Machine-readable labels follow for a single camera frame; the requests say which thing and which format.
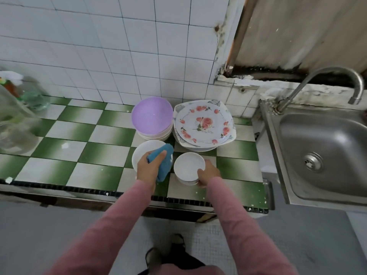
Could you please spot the person's left hand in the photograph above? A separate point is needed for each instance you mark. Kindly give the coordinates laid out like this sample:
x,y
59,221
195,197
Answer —
x,y
150,170

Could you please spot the person's right hand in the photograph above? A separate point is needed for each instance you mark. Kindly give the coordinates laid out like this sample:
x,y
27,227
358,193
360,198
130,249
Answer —
x,y
207,171

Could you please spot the blue cleaning cloth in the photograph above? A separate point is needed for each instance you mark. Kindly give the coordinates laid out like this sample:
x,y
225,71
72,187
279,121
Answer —
x,y
163,161

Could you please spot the white bowl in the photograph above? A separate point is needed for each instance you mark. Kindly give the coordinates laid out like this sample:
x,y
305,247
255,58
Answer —
x,y
143,153

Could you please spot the stack of white saucers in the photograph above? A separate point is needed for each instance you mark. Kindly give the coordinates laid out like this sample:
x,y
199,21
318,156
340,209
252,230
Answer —
x,y
189,166

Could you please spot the floral plate stack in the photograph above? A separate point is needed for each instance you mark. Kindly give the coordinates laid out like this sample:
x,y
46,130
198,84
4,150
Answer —
x,y
183,147

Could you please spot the purple plastic bowl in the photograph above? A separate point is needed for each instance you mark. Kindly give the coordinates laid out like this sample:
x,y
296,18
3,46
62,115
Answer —
x,y
152,116

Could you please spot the person's right forearm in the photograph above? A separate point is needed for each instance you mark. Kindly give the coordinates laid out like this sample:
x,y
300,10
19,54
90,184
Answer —
x,y
252,232

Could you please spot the person's left forearm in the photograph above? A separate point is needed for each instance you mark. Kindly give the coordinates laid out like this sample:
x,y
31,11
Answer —
x,y
103,232

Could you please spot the green checkered tile countertop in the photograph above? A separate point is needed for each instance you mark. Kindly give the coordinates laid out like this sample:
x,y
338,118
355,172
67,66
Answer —
x,y
74,151

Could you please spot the person's right leg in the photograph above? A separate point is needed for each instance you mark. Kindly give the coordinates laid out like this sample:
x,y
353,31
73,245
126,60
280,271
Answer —
x,y
183,252

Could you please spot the person's leg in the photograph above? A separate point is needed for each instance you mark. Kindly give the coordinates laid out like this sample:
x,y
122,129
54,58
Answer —
x,y
183,252
152,259

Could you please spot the person's left leg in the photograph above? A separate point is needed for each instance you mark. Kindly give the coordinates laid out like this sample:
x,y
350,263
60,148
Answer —
x,y
152,259

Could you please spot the stainless steel sink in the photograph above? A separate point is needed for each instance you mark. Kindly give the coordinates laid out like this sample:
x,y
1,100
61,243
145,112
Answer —
x,y
327,151

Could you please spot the large clear plastic bottle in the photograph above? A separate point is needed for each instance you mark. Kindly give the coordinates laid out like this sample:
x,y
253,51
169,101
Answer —
x,y
14,134

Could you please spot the chrome faucet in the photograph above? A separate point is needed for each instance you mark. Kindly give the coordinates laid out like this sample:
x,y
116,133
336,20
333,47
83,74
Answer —
x,y
321,73

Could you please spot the weathered wooden board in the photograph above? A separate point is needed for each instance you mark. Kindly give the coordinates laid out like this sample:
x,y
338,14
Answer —
x,y
304,31

